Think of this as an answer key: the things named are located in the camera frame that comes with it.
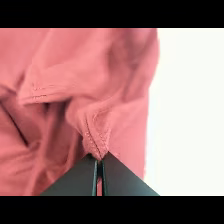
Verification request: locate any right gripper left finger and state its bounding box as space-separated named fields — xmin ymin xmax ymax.
xmin=40 ymin=154 xmax=99 ymax=197

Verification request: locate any red shirt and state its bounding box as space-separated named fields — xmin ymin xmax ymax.
xmin=0 ymin=28 xmax=161 ymax=197

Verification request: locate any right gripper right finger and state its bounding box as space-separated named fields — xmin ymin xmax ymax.
xmin=100 ymin=151 xmax=161 ymax=197

